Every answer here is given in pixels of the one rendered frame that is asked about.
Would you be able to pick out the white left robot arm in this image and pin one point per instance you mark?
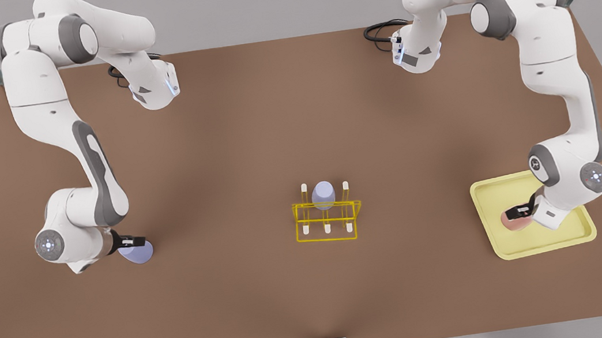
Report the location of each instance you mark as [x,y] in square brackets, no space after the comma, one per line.
[543,44]

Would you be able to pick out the yellow tray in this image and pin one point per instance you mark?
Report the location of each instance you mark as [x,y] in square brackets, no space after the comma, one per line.
[494,201]

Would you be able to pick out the pink cup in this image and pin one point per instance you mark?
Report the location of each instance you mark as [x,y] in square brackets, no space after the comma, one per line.
[516,220]

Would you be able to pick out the lavender cup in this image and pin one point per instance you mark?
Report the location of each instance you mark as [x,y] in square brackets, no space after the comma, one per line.
[323,194]
[137,253]

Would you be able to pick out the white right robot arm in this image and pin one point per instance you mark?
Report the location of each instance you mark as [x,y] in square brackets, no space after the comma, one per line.
[42,104]

